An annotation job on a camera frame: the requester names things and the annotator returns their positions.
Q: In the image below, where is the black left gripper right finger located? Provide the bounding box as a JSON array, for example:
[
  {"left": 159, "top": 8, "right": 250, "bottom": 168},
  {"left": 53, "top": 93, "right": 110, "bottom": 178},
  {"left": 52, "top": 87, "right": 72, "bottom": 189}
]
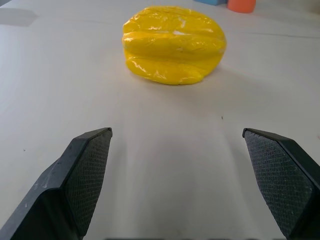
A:
[{"left": 241, "top": 127, "right": 320, "bottom": 240}]

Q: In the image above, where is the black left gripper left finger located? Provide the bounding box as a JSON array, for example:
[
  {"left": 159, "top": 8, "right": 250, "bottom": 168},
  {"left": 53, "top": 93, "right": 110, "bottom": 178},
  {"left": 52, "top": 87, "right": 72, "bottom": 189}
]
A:
[{"left": 0, "top": 127, "right": 113, "bottom": 240}]

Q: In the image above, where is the blue block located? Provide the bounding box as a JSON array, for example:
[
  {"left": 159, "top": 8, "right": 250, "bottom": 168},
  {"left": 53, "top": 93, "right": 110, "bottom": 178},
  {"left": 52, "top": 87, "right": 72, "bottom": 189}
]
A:
[{"left": 194, "top": 0, "right": 228, "bottom": 6}]

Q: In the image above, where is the orange round object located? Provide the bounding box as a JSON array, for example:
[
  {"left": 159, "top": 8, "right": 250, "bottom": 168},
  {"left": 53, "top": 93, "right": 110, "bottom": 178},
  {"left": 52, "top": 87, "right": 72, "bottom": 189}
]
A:
[{"left": 227, "top": 0, "right": 257, "bottom": 14}]

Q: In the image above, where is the yellow plastic starfruit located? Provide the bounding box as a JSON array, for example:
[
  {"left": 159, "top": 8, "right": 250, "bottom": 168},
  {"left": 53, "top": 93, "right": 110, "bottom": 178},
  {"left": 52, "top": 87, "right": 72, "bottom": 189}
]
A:
[{"left": 121, "top": 5, "right": 227, "bottom": 86}]

